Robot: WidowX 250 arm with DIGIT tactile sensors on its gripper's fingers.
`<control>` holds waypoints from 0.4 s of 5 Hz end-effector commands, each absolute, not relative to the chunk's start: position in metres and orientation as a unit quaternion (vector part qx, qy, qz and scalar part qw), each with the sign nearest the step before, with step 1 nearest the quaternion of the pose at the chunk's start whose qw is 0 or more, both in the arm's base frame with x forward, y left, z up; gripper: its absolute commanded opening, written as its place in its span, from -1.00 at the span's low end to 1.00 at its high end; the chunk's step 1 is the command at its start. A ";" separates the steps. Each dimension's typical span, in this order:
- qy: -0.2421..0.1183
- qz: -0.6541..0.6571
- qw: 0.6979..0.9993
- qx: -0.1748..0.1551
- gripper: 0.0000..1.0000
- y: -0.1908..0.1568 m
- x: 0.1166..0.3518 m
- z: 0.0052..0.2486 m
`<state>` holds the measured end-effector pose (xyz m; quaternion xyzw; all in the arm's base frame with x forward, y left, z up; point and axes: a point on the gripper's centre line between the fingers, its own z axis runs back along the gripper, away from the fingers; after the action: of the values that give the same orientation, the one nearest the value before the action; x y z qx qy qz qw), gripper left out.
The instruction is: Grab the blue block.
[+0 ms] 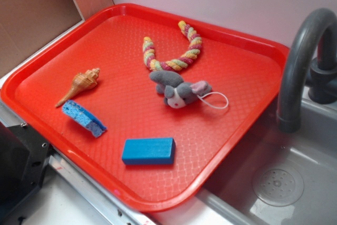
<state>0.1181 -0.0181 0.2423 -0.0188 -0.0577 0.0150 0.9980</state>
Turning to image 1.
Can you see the blue rectangular block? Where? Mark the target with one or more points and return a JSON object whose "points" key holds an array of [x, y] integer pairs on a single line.
{"points": [[151, 151]]}

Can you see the grey plush mouse toy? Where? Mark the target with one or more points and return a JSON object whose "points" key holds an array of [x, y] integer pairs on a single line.
{"points": [[179, 93]]}

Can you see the red plastic tray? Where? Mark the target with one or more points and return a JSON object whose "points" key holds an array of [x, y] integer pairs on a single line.
{"points": [[245, 68]]}

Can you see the blue sponge piece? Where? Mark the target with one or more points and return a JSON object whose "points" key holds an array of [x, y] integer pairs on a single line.
{"points": [[84, 118]]}

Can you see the tan spiral seashell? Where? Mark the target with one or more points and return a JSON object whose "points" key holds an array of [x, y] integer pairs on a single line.
{"points": [[80, 83]]}

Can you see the grey plastic sink basin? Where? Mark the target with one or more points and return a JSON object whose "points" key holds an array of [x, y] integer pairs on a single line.
{"points": [[311, 151]]}

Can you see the round sink drain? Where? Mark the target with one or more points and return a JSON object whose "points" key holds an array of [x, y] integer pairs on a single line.
{"points": [[278, 185]]}

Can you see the grey curved faucet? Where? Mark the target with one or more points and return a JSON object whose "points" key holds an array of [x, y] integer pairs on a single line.
{"points": [[311, 61]]}

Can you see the brown cardboard panel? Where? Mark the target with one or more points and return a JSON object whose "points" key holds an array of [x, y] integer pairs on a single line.
{"points": [[29, 25]]}

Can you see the multicolour twisted rope toy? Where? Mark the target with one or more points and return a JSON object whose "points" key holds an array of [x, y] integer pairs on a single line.
{"points": [[177, 64]]}

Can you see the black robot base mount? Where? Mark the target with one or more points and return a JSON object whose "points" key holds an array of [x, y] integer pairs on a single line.
{"points": [[24, 158]]}

